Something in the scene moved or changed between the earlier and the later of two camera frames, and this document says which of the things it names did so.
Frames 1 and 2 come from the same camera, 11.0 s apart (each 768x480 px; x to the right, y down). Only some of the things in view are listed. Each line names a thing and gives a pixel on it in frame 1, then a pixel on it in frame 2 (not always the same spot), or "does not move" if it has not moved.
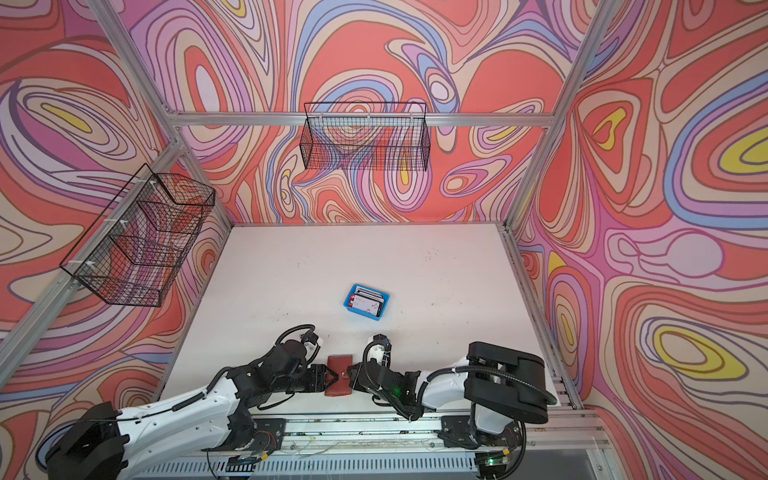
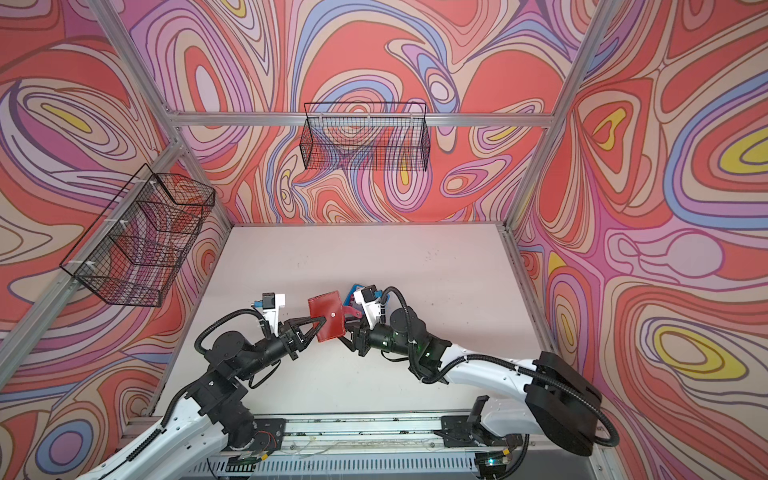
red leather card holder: x=339 y=366 -> x=331 y=306
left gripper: x=313 y=386 -> x=291 y=339
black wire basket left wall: x=129 y=250 does not move
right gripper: x=355 y=379 -> x=360 y=331
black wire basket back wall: x=365 y=136 does not move
